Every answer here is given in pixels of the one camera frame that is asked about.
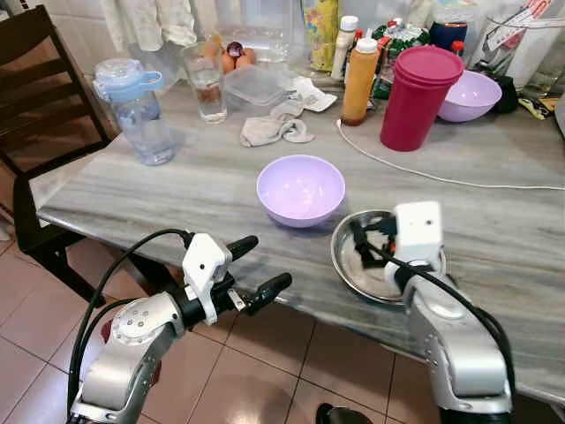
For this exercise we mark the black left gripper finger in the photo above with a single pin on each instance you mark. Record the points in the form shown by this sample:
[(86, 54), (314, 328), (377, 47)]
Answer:
[(243, 246), (269, 293)]

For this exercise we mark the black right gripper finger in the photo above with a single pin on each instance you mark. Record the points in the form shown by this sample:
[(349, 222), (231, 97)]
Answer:
[(358, 243)]

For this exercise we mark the round stainless steel bowl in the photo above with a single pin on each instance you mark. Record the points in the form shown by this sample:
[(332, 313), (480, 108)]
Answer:
[(375, 278)]

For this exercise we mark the light lilac plastic bowl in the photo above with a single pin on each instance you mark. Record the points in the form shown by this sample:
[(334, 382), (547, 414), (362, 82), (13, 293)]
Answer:
[(300, 190)]

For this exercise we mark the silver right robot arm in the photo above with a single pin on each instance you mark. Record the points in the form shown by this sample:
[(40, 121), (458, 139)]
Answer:
[(459, 344)]

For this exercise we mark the crumpled grey cloth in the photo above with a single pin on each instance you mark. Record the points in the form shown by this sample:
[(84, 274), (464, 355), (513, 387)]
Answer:
[(265, 131)]

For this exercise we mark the magenta lidded plastic tumbler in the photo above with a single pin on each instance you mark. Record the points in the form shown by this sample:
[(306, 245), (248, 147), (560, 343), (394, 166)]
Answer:
[(415, 102)]

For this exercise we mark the dark red cloth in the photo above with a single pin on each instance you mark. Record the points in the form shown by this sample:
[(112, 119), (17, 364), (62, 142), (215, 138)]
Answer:
[(108, 332)]

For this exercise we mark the black robot foot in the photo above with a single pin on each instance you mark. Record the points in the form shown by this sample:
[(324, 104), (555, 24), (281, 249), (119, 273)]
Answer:
[(335, 415)]

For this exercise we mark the orange sauce squeeze bottle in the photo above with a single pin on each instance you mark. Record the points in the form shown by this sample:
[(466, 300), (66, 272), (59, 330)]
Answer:
[(358, 88)]

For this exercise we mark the crumpled white tissue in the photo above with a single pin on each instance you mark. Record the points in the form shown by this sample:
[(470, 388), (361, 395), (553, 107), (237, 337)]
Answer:
[(311, 93)]

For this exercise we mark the purple plastic bowl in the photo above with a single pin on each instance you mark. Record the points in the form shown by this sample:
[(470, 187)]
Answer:
[(472, 95)]

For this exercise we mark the clear lidded plastic container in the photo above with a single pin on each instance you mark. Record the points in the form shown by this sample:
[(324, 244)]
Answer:
[(254, 86)]

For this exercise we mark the clear drinking glass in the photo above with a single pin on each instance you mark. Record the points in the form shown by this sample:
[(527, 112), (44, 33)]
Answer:
[(207, 88)]

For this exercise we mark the clear blue-lidded water bottle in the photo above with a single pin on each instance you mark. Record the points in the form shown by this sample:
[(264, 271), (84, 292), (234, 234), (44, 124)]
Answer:
[(141, 119)]

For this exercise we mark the brown egg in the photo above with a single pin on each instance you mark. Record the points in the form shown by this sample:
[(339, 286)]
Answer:
[(228, 63), (248, 56)]

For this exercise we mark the white capped white bottle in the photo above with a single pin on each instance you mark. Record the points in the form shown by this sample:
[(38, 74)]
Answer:
[(344, 44)]

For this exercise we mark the green printed packet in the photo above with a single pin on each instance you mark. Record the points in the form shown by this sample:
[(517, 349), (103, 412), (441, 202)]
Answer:
[(397, 37)]

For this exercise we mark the small red-capped bottle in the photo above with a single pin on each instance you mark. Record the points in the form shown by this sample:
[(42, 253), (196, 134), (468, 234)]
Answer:
[(456, 48)]

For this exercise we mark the dark blue jar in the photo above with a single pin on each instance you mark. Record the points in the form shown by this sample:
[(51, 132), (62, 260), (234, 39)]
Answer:
[(448, 34)]

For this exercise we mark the yellow printed packet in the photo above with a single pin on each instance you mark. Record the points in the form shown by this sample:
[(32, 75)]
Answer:
[(320, 31)]

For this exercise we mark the clear plastic jug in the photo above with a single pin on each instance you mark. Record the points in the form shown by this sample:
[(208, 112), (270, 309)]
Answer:
[(525, 44)]

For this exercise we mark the pale hanging cloth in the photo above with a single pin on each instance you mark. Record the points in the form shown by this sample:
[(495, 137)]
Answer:
[(146, 22)]

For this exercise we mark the dark wooden chair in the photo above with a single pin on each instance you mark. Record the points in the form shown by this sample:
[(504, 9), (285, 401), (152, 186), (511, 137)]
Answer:
[(44, 97)]

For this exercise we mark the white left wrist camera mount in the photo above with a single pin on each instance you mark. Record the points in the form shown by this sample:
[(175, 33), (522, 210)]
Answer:
[(205, 265)]

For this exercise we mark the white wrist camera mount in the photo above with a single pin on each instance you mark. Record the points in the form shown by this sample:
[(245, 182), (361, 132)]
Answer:
[(419, 231), (205, 265)]

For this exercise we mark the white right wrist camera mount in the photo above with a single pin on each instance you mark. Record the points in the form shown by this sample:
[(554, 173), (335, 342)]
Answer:
[(419, 231)]

